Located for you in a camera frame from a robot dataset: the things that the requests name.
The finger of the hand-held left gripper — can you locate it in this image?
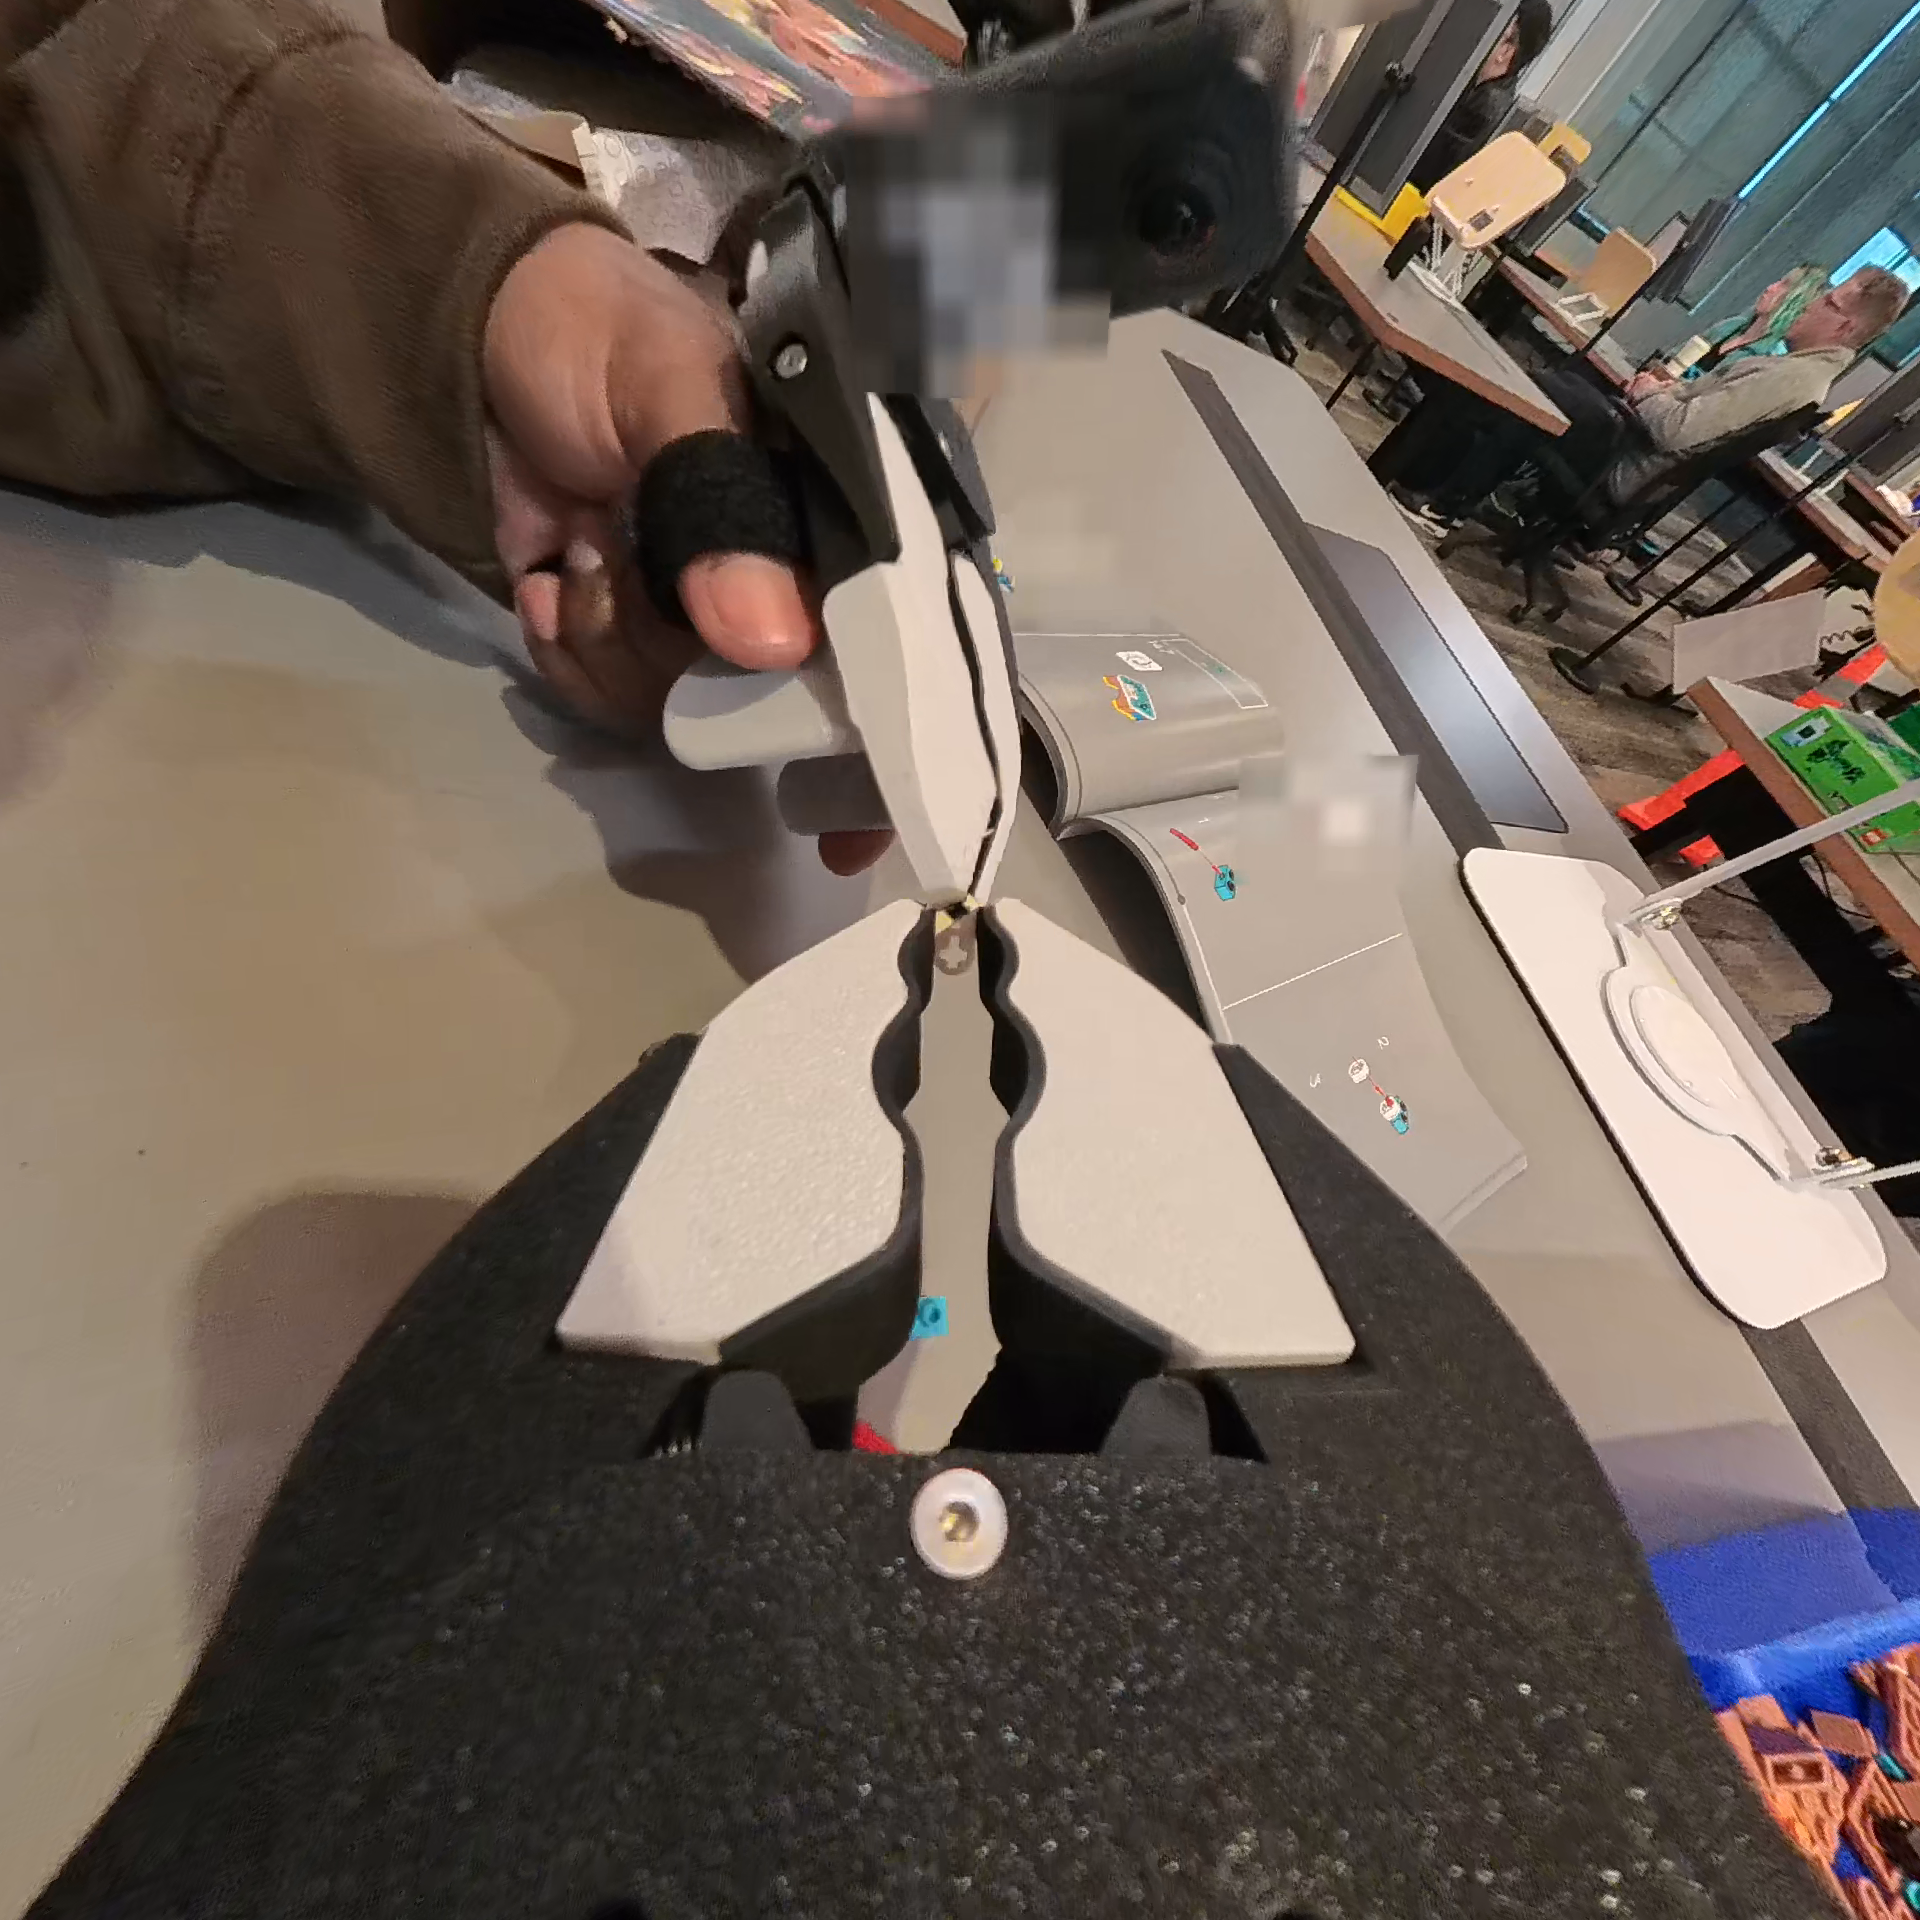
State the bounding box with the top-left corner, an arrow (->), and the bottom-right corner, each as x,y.
823,393 -> 991,905
948,551 -> 1026,905

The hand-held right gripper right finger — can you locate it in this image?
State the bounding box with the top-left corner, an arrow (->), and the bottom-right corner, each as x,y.
979,895 -> 1360,1371

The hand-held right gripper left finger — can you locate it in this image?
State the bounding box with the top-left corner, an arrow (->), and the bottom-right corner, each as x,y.
555,895 -> 933,1366

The person's left forearm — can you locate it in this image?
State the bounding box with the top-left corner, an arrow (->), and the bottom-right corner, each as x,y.
0,0 -> 640,519

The long wooden-edged desk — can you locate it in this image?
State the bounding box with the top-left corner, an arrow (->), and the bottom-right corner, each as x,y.
1303,194 -> 1574,442

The person's left hand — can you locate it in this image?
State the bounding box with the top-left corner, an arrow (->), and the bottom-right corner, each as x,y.
480,222 -> 899,879

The patterned plastic bag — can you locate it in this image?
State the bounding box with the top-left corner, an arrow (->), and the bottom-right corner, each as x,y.
450,59 -> 759,266

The grey instruction booklet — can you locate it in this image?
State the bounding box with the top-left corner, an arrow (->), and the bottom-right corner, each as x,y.
1013,631 -> 1532,1234

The toy set box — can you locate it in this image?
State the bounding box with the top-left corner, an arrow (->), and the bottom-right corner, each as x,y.
586,0 -> 968,139

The clear acrylic stand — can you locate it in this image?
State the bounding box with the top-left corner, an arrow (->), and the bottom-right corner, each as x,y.
1603,809 -> 1920,1191

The black office chair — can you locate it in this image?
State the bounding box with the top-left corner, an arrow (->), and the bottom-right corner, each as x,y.
1499,403 -> 1836,623

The blue plastic bin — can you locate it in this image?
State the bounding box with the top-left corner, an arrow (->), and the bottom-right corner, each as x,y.
1640,1505 -> 1920,1920

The green box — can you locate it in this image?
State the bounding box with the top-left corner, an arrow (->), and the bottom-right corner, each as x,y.
1766,705 -> 1920,854

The white flat base plate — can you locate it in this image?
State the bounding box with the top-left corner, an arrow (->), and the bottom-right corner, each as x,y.
1460,849 -> 1888,1333

